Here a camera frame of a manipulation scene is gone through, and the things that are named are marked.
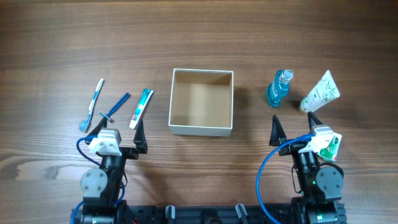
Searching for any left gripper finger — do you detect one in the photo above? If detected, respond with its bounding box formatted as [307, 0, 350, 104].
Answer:
[88, 117, 108, 136]
[133, 120, 148, 154]

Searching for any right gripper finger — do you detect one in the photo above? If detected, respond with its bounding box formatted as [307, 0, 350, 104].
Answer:
[269, 114, 287, 147]
[307, 111, 323, 129]

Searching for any blue white toothbrush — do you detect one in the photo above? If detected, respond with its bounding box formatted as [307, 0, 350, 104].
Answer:
[79, 78, 104, 133]

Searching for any green soap box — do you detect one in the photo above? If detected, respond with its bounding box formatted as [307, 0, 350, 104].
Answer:
[318, 133, 343, 162]

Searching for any white lotion tube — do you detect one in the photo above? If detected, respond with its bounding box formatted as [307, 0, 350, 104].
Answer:
[299, 70, 340, 113]

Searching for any blue disposable razor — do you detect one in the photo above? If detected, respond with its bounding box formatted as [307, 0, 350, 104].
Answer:
[100, 93, 131, 122]

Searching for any blue mouthwash bottle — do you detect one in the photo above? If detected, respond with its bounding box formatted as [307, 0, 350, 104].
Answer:
[266, 70, 294, 108]

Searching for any teal toothpaste tube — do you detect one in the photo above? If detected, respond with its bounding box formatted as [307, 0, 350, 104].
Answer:
[129, 88, 154, 129]

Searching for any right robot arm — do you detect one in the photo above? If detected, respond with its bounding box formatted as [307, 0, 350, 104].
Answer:
[268, 112, 347, 224]

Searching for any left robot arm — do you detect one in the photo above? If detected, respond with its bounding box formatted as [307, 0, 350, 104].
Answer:
[70, 120, 148, 223]

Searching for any white cardboard box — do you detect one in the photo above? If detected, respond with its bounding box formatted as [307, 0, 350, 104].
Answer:
[169, 68, 234, 137]

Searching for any right blue cable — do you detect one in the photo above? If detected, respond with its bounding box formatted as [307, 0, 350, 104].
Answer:
[255, 133, 315, 224]

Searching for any blue cable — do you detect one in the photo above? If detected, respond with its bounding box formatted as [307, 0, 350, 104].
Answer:
[255, 133, 315, 224]
[70, 136, 127, 224]

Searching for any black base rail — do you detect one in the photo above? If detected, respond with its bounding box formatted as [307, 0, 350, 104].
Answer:
[71, 203, 346, 224]

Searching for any left blue cable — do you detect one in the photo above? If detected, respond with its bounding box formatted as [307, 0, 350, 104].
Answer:
[70, 136, 127, 224]

